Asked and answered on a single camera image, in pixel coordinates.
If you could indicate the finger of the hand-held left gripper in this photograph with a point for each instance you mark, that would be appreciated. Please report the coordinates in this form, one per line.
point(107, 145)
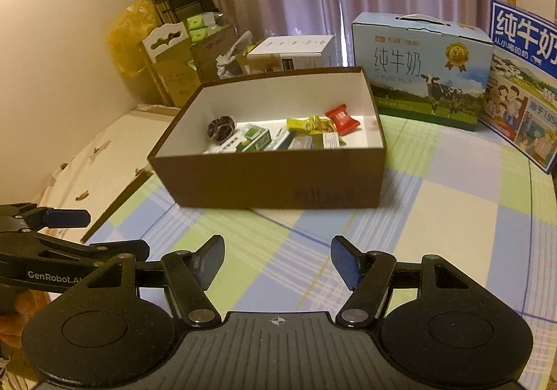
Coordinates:
point(130, 248)
point(67, 218)

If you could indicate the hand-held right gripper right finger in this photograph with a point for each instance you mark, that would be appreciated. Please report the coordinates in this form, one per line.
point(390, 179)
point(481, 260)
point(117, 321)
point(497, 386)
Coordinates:
point(346, 261)

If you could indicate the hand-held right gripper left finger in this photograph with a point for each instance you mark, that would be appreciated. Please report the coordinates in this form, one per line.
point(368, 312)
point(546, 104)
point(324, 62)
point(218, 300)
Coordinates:
point(209, 261)

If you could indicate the brown cardboard box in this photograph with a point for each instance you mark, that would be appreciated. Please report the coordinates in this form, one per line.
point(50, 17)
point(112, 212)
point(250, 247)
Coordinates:
point(261, 181)

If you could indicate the green medicine box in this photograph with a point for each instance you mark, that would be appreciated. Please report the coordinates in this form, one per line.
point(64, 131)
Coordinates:
point(256, 142)

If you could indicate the yellow snack packet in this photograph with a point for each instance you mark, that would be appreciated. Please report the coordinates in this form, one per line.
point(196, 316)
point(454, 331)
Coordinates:
point(309, 124)

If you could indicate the red snack packet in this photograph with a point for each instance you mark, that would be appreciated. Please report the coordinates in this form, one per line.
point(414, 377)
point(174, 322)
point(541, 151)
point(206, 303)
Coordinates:
point(341, 119)

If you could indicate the person's left hand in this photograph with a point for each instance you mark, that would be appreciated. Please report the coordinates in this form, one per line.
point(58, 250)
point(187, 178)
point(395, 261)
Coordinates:
point(17, 327)

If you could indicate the cream patterned sheet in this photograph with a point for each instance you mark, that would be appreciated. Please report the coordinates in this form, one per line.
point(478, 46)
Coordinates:
point(100, 155)

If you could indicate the plaid tablecloth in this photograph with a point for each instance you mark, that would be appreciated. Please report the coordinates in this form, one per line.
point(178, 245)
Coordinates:
point(435, 220)

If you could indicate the flat brown cardboard sheet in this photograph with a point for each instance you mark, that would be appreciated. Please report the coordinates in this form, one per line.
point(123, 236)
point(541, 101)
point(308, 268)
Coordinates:
point(156, 110)

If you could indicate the yellow plastic bag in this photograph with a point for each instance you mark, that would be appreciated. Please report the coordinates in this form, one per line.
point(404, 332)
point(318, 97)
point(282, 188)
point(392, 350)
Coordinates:
point(126, 42)

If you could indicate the crumpled grey plastic bag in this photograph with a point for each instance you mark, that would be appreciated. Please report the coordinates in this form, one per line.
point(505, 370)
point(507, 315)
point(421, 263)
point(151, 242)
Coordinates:
point(228, 61)

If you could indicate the light blue milk carton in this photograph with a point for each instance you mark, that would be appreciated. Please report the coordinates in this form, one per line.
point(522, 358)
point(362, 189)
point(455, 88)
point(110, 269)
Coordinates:
point(400, 64)

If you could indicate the open brown cardboard carton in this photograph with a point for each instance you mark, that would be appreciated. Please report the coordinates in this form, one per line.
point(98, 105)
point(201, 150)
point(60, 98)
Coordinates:
point(209, 55)

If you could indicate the white appliance box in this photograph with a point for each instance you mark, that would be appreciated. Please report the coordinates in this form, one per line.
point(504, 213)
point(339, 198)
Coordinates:
point(291, 46)

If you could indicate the green white packet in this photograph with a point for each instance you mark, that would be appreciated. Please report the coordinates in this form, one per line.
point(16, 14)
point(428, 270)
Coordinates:
point(198, 35)
point(198, 22)

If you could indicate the dark blue milk carton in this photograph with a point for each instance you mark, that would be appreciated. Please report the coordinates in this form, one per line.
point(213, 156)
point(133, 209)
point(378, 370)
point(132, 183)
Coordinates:
point(522, 90)

